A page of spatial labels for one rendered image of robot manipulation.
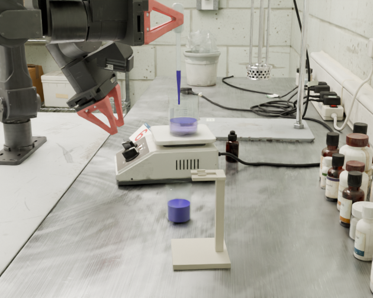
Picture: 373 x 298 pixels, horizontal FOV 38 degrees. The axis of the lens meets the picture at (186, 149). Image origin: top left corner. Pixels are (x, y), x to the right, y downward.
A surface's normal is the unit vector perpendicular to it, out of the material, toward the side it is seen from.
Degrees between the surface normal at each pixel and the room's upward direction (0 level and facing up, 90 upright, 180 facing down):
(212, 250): 0
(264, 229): 0
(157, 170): 90
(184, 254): 0
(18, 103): 87
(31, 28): 90
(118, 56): 103
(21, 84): 87
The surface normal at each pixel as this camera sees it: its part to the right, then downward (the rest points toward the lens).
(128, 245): 0.00, -0.96
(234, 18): -0.07, 0.29
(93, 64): 0.83, -0.34
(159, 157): 0.15, 0.29
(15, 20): 0.46, 0.26
